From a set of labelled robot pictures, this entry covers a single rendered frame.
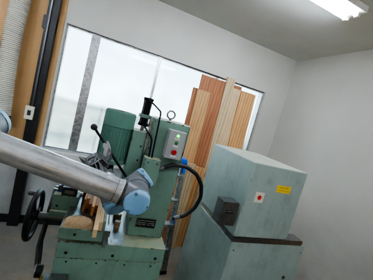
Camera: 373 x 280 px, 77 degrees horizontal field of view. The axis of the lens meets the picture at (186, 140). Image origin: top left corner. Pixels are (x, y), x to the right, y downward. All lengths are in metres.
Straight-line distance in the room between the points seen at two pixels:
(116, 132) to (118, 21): 1.72
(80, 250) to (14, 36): 1.97
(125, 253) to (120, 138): 0.64
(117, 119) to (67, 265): 0.81
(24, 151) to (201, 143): 2.33
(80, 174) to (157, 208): 0.75
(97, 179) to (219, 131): 2.33
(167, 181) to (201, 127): 1.54
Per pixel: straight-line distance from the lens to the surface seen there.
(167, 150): 1.32
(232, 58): 3.21
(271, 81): 3.54
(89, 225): 1.37
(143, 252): 1.49
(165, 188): 1.45
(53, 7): 2.83
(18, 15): 2.76
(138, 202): 0.84
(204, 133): 2.94
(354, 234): 2.82
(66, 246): 1.46
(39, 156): 0.85
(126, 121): 1.36
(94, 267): 1.52
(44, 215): 1.63
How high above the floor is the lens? 1.58
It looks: 6 degrees down
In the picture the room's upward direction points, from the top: 15 degrees clockwise
